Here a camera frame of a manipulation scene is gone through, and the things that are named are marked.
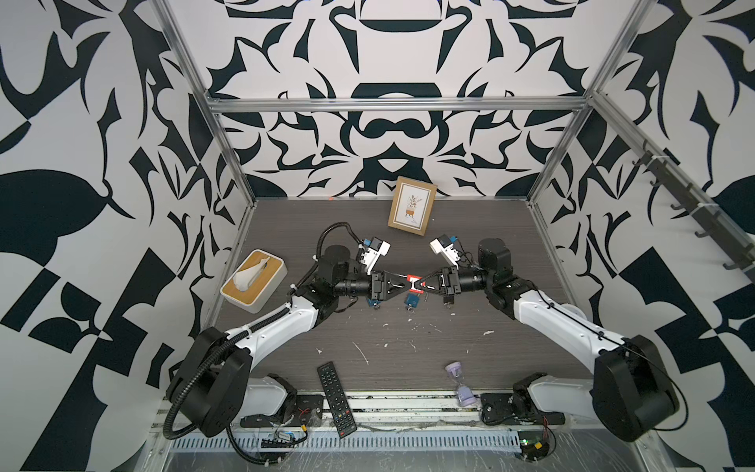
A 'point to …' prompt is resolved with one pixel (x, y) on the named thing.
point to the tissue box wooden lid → (259, 285)
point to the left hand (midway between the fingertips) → (411, 281)
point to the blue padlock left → (372, 303)
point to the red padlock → (413, 278)
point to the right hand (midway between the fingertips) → (420, 289)
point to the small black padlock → (448, 300)
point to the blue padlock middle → (412, 299)
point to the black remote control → (337, 400)
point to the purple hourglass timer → (464, 392)
